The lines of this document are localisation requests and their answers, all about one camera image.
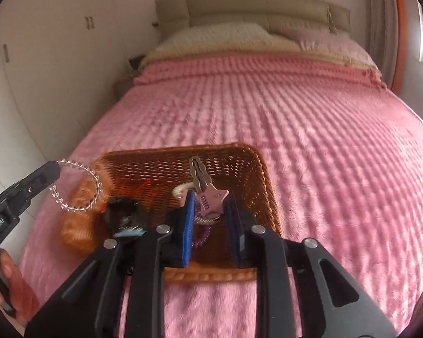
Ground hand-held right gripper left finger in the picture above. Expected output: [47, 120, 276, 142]
[25, 189, 197, 338]

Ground white pillow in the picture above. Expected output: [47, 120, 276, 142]
[154, 22, 273, 56]

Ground nightstand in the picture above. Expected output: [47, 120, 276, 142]
[112, 77, 139, 100]

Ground crystal bead bracelet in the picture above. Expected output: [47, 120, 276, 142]
[49, 159, 103, 214]

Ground pink star hair clip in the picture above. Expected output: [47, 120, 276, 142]
[189, 155, 230, 219]

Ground cream spiral hair tie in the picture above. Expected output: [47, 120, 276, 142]
[171, 182, 195, 207]

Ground black hair accessory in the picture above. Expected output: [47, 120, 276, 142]
[103, 195, 146, 242]

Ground purple spiral hair tie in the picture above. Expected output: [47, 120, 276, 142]
[193, 223, 213, 246]

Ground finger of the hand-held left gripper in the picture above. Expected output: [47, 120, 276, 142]
[2, 161, 61, 216]

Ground beige upholstered headboard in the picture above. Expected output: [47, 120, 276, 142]
[155, 0, 352, 38]

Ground red string bracelet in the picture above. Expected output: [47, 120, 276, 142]
[119, 179, 160, 205]

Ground pink plush blanket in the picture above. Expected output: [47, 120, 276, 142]
[17, 56, 423, 338]

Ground person's left hand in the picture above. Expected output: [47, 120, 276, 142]
[0, 248, 40, 336]

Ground brown wicker basket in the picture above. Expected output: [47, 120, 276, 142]
[61, 143, 283, 283]

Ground pink pillow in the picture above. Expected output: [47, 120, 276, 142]
[278, 26, 375, 67]

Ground grey and orange curtain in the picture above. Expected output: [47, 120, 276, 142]
[364, 0, 407, 93]

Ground white wardrobe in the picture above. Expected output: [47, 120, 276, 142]
[0, 0, 159, 198]

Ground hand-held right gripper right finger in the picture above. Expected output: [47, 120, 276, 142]
[226, 196, 397, 338]

